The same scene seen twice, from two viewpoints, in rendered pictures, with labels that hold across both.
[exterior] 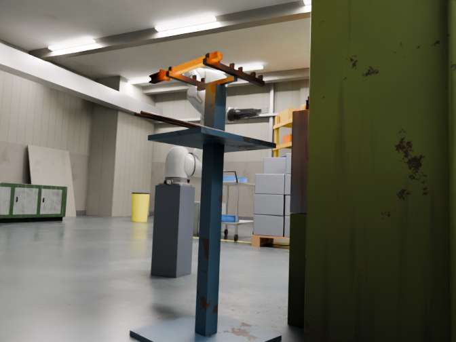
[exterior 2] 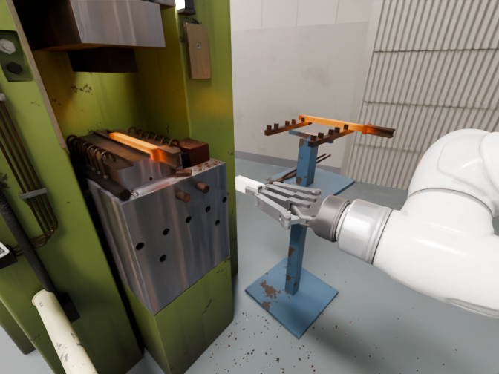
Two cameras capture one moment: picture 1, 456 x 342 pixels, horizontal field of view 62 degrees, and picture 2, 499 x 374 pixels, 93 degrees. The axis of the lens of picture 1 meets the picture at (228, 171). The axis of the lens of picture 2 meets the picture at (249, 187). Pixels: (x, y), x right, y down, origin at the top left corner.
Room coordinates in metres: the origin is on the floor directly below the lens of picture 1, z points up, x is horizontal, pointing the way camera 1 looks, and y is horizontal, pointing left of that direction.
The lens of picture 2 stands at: (2.44, -0.15, 1.23)
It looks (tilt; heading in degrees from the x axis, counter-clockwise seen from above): 27 degrees down; 182
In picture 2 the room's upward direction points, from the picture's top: straight up
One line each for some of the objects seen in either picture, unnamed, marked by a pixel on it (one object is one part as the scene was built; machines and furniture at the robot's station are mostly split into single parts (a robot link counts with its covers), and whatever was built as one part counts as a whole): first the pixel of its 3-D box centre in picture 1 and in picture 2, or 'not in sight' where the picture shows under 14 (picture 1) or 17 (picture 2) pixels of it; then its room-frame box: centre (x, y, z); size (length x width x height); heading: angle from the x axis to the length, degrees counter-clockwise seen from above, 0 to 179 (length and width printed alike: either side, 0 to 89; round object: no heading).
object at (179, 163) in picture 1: (178, 162); not in sight; (2.64, 0.35, 0.77); 0.18 x 0.16 x 0.22; 118
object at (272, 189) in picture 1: (305, 201); not in sight; (4.57, -0.94, 0.54); 1.09 x 0.73 x 1.08; 70
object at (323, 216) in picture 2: (238, 114); (318, 213); (2.09, -0.05, 1.00); 0.09 x 0.08 x 0.07; 53
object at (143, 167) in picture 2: not in sight; (121, 152); (1.67, -0.64, 0.96); 0.42 x 0.20 x 0.09; 53
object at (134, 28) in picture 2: not in sight; (88, 30); (1.67, -0.64, 1.32); 0.42 x 0.20 x 0.10; 53
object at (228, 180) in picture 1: (230, 205); not in sight; (5.32, -0.05, 0.45); 0.96 x 0.56 x 0.90; 153
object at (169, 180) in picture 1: (174, 182); not in sight; (2.62, 0.37, 0.63); 0.22 x 0.18 x 0.06; 155
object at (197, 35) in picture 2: not in sight; (197, 52); (1.47, -0.38, 1.27); 0.09 x 0.02 x 0.17; 143
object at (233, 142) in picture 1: (214, 142); (304, 184); (1.45, 0.06, 0.74); 0.40 x 0.30 x 0.02; 136
